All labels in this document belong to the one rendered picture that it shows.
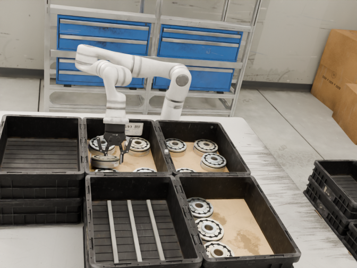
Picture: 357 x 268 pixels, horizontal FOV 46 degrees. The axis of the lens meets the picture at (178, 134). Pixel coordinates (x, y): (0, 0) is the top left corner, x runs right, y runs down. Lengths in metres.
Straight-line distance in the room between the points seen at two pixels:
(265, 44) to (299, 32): 0.41
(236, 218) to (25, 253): 0.70
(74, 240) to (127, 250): 0.27
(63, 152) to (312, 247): 1.02
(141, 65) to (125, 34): 1.59
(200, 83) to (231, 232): 2.44
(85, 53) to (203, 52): 1.95
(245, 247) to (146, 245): 0.32
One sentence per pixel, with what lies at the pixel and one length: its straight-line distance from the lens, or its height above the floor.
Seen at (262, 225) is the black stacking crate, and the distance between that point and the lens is 1.47.
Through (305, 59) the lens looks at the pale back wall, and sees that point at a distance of 5.15.
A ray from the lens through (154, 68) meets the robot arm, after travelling 1.88.
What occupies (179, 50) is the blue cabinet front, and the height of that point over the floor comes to 0.67.
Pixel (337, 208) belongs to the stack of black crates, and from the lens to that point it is 2.38.
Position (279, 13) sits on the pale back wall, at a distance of 4.79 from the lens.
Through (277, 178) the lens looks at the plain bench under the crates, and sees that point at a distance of 2.03.
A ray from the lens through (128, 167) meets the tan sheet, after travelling 1.64.
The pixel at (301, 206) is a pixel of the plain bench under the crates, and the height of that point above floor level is 0.70.
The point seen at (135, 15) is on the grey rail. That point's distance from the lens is 3.39.
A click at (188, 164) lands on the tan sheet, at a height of 0.83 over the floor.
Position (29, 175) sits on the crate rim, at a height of 0.93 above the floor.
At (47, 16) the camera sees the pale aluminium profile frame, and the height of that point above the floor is 0.86.
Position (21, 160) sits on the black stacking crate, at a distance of 1.66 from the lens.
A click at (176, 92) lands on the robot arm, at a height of 1.00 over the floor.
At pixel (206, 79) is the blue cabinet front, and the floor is 0.43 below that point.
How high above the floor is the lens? 1.75
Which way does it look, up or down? 29 degrees down
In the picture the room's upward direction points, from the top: 10 degrees clockwise
